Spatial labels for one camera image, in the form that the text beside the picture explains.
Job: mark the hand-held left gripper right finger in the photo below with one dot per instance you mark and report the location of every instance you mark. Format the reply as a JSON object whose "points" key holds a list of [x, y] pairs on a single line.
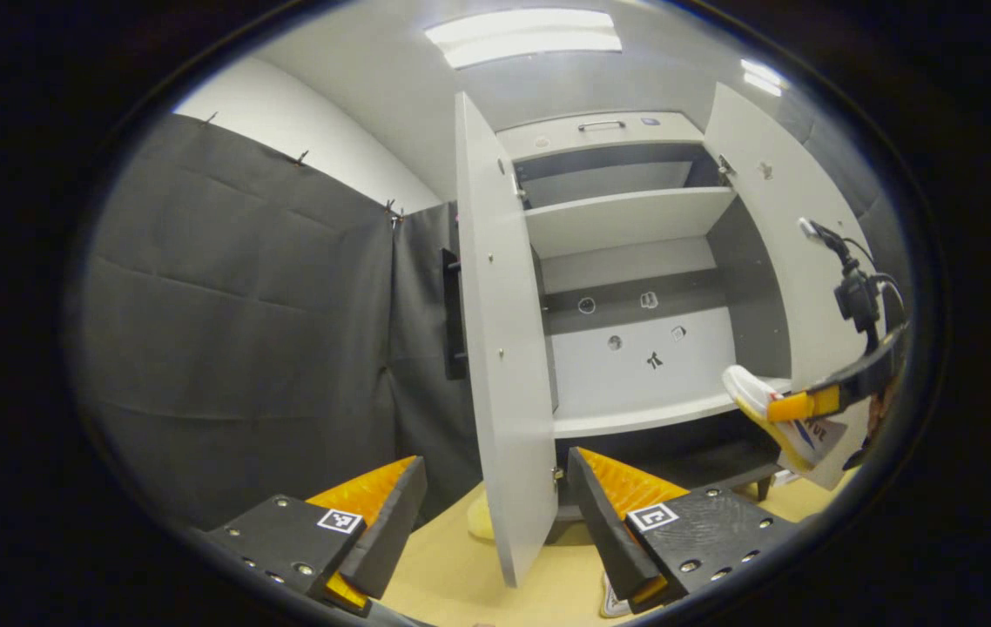
{"points": [[604, 531]]}

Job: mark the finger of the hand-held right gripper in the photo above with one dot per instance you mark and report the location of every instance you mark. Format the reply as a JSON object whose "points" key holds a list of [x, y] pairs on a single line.
{"points": [[861, 383]]}

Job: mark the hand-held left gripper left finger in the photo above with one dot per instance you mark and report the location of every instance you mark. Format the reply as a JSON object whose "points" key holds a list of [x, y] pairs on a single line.
{"points": [[387, 531]]}

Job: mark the white canvas shoe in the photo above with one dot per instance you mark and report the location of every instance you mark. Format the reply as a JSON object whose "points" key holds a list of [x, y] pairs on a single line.
{"points": [[752, 396], [613, 601]]}

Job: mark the white cabinet door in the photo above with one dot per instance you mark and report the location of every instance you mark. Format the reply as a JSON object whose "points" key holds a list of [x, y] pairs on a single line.
{"points": [[800, 200], [504, 348]]}

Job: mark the white shoe cabinet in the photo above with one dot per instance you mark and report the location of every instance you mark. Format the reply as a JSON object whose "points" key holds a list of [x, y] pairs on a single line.
{"points": [[635, 366]]}

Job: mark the black backdrop cloth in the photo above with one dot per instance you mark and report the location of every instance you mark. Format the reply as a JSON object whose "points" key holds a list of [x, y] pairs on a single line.
{"points": [[870, 205], [243, 348]]}

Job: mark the yellow plush toy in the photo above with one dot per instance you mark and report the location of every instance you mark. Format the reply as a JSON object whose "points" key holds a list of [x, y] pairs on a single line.
{"points": [[480, 521]]}

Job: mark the paper booklet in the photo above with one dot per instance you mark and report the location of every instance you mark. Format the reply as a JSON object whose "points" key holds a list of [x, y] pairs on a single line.
{"points": [[785, 477]]}

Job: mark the small ceiling light panel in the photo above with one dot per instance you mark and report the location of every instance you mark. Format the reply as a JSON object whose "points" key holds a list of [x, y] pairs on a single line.
{"points": [[761, 77]]}

